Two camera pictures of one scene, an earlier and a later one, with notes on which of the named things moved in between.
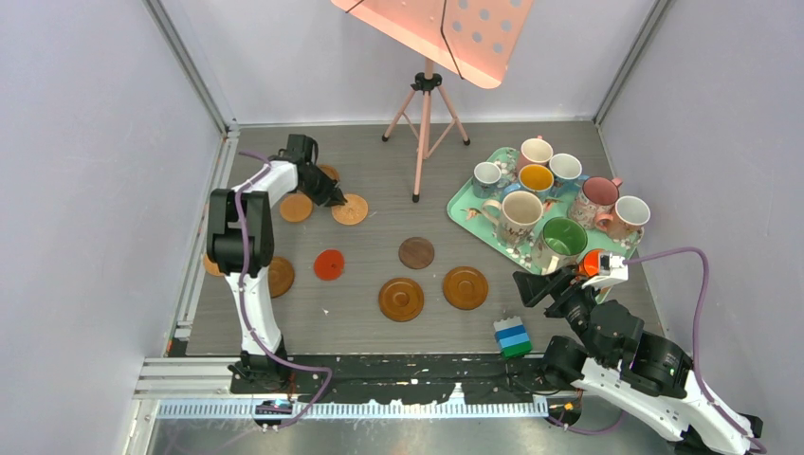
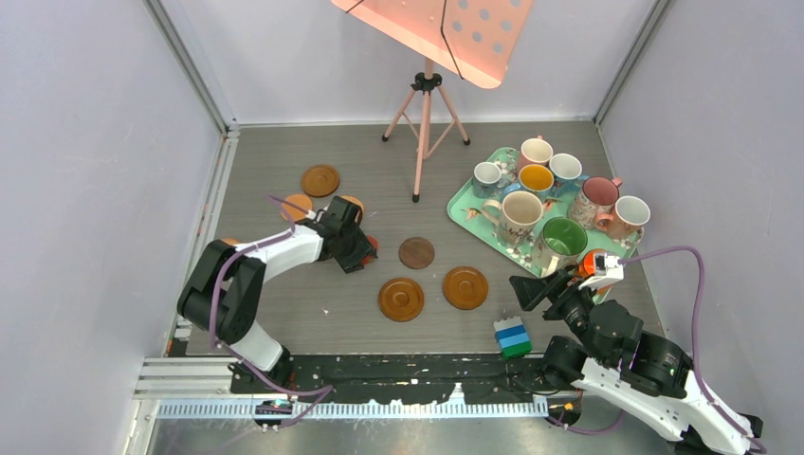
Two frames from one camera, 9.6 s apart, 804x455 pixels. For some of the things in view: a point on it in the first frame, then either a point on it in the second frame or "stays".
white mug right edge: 627,221 stays
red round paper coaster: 329,263 → 367,260
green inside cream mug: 558,245 stays
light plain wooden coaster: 296,208 stays
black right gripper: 532,286 stays
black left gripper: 324,197 → 352,263
